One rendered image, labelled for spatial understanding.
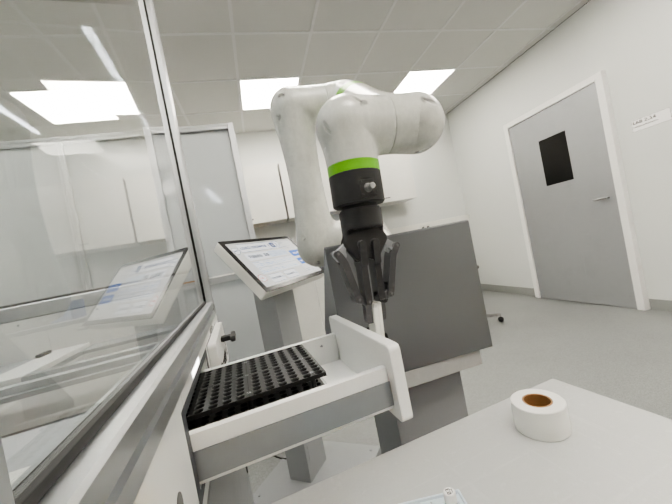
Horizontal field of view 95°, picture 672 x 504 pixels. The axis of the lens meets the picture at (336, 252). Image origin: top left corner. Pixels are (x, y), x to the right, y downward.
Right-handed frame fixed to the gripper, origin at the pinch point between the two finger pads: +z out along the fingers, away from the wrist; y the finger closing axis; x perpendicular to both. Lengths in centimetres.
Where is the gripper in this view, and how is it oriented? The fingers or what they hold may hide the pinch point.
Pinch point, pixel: (376, 321)
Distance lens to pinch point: 56.4
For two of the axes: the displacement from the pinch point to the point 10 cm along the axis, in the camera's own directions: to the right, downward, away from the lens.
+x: -3.3, 0.5, 9.4
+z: 1.5, 9.9, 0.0
